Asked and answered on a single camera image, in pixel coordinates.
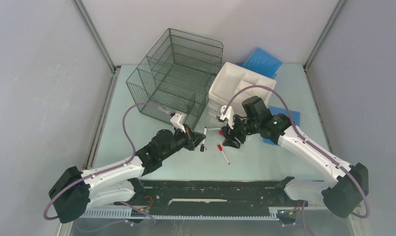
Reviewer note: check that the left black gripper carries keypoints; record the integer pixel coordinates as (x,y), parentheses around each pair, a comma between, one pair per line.
(192,138)

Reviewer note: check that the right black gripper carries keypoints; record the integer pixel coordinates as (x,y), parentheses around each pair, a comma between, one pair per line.
(229,134)

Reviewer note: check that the black cap marker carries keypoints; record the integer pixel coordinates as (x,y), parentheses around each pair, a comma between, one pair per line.
(202,146)

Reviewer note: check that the white plastic drawer organizer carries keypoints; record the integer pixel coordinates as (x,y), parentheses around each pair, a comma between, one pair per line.
(230,80)

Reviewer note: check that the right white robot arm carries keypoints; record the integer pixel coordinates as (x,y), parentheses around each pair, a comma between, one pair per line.
(344,185)

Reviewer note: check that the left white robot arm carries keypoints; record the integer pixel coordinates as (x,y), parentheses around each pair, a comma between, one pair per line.
(76,191)

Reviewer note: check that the blue folder at back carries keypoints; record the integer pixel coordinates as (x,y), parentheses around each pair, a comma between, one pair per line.
(262,62)

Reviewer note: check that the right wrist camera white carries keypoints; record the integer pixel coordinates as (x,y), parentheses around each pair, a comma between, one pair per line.
(226,115)

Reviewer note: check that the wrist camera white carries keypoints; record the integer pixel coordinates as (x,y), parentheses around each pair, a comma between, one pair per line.
(226,115)
(177,120)

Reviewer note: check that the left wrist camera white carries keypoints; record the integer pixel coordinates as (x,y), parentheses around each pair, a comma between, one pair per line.
(177,120)

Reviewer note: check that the green wire mesh basket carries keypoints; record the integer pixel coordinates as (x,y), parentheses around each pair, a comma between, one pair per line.
(176,74)

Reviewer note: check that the black front rail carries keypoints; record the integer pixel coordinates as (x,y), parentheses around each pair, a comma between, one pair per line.
(226,199)

